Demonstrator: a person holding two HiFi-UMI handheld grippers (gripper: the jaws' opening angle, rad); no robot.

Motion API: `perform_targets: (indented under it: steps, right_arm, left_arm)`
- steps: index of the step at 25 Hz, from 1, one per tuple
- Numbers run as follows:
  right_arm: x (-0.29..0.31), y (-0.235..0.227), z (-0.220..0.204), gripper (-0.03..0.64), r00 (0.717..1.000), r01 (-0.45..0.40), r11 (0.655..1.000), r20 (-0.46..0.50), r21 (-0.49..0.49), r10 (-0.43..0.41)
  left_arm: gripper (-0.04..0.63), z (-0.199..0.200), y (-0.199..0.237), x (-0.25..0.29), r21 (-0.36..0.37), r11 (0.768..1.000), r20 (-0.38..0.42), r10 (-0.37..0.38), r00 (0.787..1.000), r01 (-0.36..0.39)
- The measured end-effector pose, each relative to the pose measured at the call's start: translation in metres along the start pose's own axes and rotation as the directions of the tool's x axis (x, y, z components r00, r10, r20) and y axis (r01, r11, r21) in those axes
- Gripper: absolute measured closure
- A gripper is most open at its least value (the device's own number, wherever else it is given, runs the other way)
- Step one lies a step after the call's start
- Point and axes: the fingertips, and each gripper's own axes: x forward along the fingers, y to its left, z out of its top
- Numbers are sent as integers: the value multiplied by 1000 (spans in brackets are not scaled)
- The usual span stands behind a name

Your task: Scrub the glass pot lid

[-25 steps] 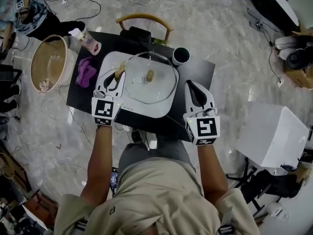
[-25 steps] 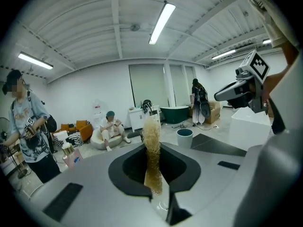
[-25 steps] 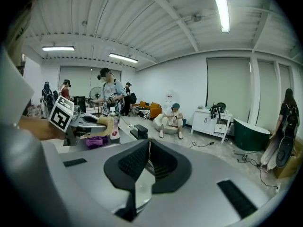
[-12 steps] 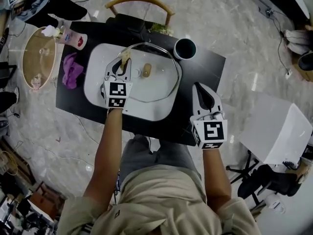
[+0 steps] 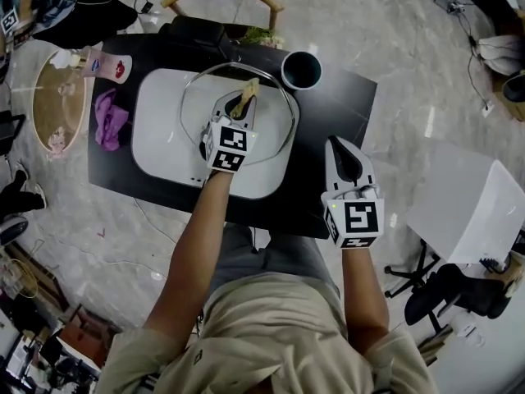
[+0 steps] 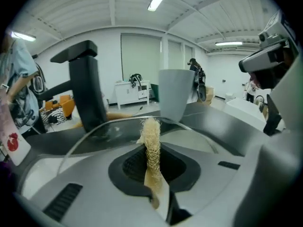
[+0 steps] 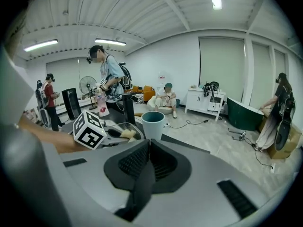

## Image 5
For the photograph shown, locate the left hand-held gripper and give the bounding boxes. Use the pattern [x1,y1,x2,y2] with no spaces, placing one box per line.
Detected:
[200,89,260,175]

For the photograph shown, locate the white cabinet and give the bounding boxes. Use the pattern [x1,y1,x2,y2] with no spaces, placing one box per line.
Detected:
[405,141,521,265]

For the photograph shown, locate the person's right forearm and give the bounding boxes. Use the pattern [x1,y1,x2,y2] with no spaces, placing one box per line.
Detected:
[340,246,390,348]

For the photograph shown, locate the person's grey trousers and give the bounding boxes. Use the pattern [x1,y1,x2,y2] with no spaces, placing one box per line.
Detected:
[204,222,342,303]

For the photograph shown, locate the floral chair cushion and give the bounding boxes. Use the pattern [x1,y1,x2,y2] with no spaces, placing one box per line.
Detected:
[240,25,287,50]

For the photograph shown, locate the black faucet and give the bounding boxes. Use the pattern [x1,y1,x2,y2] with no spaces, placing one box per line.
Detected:
[158,16,247,51]

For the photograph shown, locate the pink toy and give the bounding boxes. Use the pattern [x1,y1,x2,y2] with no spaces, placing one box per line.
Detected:
[45,126,70,154]

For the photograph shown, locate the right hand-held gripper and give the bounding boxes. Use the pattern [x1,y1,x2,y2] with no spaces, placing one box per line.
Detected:
[320,135,386,251]

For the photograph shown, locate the white appliance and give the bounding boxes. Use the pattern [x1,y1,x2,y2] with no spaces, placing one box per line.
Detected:
[449,314,487,348]

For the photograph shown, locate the person's beige shirt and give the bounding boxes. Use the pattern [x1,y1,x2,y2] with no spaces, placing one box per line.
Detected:
[94,272,441,394]

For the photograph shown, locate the dark round appliance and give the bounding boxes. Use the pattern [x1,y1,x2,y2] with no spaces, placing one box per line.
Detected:
[0,215,30,246]

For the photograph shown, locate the grey cup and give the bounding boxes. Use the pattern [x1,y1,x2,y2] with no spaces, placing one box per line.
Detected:
[281,50,323,92]

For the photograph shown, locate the cardboard box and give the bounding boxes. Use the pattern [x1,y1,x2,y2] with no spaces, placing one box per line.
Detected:
[490,66,525,122]

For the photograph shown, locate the beige food piece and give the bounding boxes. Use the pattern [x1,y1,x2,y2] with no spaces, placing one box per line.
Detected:
[230,77,262,120]

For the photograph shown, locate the black office chair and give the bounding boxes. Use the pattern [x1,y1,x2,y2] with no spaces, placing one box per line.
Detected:
[384,236,525,336]

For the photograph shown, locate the dark vanity cabinet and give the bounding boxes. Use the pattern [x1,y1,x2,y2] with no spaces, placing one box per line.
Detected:
[87,32,379,241]

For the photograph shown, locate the white sink basin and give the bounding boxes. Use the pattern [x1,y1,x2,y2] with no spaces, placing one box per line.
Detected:
[131,67,300,200]

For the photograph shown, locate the clear glass bowl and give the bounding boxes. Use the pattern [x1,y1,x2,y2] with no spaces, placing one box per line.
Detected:
[179,61,298,167]

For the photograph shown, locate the person's left forearm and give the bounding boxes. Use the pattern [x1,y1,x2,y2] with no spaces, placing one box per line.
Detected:
[141,169,235,341]

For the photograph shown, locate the pink soap bottle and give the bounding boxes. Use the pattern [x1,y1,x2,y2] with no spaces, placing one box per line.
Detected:
[52,48,134,84]

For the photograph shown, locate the brown wooden cabinet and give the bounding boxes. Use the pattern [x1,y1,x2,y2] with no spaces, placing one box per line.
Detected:
[57,304,124,359]

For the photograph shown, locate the black and white helmet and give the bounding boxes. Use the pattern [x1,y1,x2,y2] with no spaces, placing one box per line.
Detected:
[500,71,525,104]

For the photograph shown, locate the purple cloth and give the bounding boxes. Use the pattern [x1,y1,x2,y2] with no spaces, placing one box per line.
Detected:
[94,88,130,153]

